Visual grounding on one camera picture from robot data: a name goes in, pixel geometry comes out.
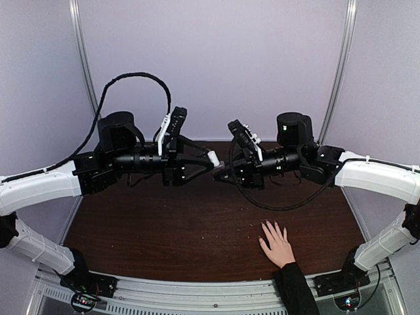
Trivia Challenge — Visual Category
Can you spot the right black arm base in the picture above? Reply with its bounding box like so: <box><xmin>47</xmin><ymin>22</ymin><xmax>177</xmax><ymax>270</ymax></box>
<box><xmin>314</xmin><ymin>247</ymin><xmax>371</xmax><ymax>297</ymax></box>

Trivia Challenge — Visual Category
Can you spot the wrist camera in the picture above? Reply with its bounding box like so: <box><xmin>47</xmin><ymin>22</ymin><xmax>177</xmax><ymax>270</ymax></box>
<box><xmin>228</xmin><ymin>119</ymin><xmax>263</xmax><ymax>164</ymax></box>
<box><xmin>154</xmin><ymin>106</ymin><xmax>188</xmax><ymax>156</ymax></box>

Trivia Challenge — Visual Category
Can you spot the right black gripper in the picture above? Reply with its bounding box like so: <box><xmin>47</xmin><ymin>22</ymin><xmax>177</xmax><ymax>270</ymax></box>
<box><xmin>213</xmin><ymin>146</ymin><xmax>303</xmax><ymax>191</ymax></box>

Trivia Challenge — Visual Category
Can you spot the white nail polish cap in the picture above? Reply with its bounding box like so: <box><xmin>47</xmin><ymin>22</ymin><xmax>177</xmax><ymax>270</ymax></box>
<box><xmin>207</xmin><ymin>150</ymin><xmax>220</xmax><ymax>167</ymax></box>

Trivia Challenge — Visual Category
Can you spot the green circuit board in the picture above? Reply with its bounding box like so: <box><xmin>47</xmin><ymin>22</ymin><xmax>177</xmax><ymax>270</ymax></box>
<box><xmin>334</xmin><ymin>293</ymin><xmax>361</xmax><ymax>312</ymax></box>
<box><xmin>70</xmin><ymin>293</ymin><xmax>101</xmax><ymax>312</ymax></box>

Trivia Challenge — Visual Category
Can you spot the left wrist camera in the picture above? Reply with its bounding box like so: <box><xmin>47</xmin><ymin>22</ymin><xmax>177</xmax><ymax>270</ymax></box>
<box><xmin>154</xmin><ymin>106</ymin><xmax>188</xmax><ymax>156</ymax></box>

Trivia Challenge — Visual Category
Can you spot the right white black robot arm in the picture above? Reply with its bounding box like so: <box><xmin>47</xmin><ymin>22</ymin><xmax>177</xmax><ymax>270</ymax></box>
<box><xmin>214</xmin><ymin>112</ymin><xmax>419</xmax><ymax>290</ymax></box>

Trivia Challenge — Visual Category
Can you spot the right green circuit board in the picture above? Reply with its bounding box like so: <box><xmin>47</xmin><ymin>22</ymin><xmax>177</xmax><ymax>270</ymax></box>
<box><xmin>334</xmin><ymin>293</ymin><xmax>361</xmax><ymax>312</ymax></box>

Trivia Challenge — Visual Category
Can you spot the left green circuit board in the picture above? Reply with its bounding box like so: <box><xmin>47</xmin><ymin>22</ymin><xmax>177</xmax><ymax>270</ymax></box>
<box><xmin>70</xmin><ymin>293</ymin><xmax>101</xmax><ymax>312</ymax></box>

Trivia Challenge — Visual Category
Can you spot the purple nail polish bottle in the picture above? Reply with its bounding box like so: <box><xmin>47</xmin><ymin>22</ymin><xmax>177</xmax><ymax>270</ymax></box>
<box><xmin>211</xmin><ymin>161</ymin><xmax>226</xmax><ymax>180</ymax></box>

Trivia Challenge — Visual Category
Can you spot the aluminium front rail frame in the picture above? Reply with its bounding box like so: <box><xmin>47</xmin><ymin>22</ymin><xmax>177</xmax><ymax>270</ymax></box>
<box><xmin>23</xmin><ymin>261</ymin><xmax>407</xmax><ymax>314</ymax></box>

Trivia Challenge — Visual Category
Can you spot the right aluminium corner post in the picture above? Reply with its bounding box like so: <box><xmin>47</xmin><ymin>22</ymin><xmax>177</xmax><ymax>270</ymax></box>
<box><xmin>318</xmin><ymin>0</ymin><xmax>358</xmax><ymax>144</ymax></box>

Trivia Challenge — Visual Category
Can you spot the aluminium corner post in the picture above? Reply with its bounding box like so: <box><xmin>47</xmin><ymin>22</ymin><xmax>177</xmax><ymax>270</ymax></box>
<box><xmin>68</xmin><ymin>0</ymin><xmax>98</xmax><ymax>114</ymax></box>
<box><xmin>318</xmin><ymin>0</ymin><xmax>358</xmax><ymax>144</ymax></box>

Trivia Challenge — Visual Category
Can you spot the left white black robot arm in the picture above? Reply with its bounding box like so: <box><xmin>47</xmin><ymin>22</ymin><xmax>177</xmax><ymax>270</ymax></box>
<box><xmin>1</xmin><ymin>108</ymin><xmax>220</xmax><ymax>291</ymax></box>

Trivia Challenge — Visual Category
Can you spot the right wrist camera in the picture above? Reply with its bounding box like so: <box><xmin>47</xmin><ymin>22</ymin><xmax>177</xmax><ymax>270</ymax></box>
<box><xmin>228</xmin><ymin>119</ymin><xmax>263</xmax><ymax>164</ymax></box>

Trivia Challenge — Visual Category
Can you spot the black sleeved forearm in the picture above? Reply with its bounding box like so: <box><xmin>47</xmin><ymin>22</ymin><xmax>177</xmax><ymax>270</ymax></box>
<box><xmin>274</xmin><ymin>262</ymin><xmax>320</xmax><ymax>315</ymax></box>

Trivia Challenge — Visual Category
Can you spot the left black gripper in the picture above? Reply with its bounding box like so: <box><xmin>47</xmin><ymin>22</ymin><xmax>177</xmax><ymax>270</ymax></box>
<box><xmin>110</xmin><ymin>134</ymin><xmax>215</xmax><ymax>187</ymax></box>

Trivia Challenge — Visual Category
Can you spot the left aluminium corner post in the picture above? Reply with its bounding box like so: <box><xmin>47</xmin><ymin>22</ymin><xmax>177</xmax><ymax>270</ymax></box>
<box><xmin>68</xmin><ymin>0</ymin><xmax>98</xmax><ymax>114</ymax></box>

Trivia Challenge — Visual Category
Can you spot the person's bare hand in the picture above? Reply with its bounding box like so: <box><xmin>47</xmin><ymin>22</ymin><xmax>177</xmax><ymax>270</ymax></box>
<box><xmin>258</xmin><ymin>220</ymin><xmax>296</xmax><ymax>269</ymax></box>

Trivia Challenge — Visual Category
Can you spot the black braided cable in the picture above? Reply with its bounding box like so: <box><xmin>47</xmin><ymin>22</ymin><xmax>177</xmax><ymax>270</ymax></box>
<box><xmin>42</xmin><ymin>72</ymin><xmax>173</xmax><ymax>173</ymax></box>
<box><xmin>228</xmin><ymin>137</ymin><xmax>348</xmax><ymax>211</ymax></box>

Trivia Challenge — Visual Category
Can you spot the left black braided cable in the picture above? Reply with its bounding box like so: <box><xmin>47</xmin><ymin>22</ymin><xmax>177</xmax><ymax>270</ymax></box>
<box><xmin>42</xmin><ymin>72</ymin><xmax>173</xmax><ymax>173</ymax></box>

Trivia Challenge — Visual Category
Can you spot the right black braided cable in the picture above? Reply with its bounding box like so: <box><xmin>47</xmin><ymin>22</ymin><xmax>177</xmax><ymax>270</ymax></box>
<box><xmin>228</xmin><ymin>137</ymin><xmax>348</xmax><ymax>211</ymax></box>

